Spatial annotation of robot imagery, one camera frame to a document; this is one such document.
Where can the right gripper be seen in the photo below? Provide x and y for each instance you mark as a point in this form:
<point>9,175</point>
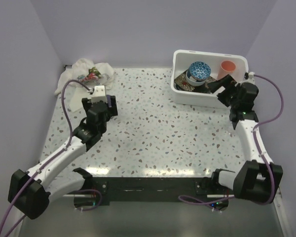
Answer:
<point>227,80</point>

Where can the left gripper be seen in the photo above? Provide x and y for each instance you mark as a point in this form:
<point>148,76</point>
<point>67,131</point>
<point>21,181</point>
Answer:
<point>112,111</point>

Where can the purple plastic cup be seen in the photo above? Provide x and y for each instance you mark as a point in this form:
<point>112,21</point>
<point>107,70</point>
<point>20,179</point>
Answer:
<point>110,100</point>

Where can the orange plastic cup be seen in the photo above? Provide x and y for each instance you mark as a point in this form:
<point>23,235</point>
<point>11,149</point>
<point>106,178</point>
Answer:
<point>226,68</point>

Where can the blue patterned small bowl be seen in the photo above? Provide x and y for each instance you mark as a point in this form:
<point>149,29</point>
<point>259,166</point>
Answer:
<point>199,71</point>

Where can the cream bowl blue pattern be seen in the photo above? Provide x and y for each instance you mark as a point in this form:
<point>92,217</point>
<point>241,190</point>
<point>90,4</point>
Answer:
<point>192,81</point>

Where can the black floral square plate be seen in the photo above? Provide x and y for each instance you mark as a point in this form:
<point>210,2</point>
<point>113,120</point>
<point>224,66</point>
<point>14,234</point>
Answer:
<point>182,85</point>

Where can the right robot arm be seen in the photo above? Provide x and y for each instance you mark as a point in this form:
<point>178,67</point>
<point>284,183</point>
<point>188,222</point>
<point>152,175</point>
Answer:
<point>259,178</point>

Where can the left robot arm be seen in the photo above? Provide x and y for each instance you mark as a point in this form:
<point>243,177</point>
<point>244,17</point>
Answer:
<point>28,189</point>

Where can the white plastic bin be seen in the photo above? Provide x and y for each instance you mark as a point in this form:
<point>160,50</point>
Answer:
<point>182,59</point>

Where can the white floral cloth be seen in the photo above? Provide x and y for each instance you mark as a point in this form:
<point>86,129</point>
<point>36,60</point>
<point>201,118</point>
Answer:
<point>89,75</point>

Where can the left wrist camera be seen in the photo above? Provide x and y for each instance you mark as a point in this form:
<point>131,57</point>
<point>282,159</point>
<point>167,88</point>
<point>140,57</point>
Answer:
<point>99,94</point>

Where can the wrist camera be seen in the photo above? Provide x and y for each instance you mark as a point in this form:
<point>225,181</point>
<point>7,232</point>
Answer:
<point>249,77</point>
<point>99,94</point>

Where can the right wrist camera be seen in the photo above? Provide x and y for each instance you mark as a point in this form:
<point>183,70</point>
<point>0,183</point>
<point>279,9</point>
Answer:
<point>249,77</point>

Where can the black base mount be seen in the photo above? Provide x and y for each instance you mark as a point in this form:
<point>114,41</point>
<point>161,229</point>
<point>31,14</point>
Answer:
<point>113,189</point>

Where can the aluminium frame rail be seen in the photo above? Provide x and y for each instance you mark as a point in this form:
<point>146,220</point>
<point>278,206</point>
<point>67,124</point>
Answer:
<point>278,197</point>

